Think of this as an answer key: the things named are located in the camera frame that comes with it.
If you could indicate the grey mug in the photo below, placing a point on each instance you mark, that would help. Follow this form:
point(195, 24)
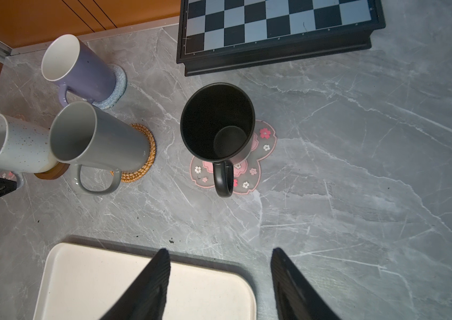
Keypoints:
point(85, 136)

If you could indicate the brown wooden round coaster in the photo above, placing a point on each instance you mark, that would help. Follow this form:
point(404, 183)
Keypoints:
point(53, 173)

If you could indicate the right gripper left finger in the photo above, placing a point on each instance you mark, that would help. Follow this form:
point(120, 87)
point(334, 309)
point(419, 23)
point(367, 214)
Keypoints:
point(146, 297)

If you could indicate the cream serving tray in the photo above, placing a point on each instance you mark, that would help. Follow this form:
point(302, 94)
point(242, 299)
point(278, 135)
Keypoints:
point(81, 282)

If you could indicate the rattan woven round coaster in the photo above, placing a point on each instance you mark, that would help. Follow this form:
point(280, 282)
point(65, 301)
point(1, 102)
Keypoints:
point(132, 176)

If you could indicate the pink flower coaster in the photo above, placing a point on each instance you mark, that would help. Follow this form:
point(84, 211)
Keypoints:
point(246, 174)
point(7, 175)

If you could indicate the black chessboard box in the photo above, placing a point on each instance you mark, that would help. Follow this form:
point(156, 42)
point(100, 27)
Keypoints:
point(221, 35)

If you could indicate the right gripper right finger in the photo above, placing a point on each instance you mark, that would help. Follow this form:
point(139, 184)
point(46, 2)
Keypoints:
point(294, 296)

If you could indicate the white speckled mug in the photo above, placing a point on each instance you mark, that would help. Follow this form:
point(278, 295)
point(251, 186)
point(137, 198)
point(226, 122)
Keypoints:
point(24, 148)

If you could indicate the grey woven round coaster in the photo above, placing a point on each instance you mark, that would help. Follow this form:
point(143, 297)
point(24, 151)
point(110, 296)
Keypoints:
point(119, 90)

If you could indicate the black mug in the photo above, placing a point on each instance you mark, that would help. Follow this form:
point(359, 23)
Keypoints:
point(217, 125)

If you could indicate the white mug purple handle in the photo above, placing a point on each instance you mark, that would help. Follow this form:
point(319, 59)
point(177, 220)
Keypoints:
point(74, 67)

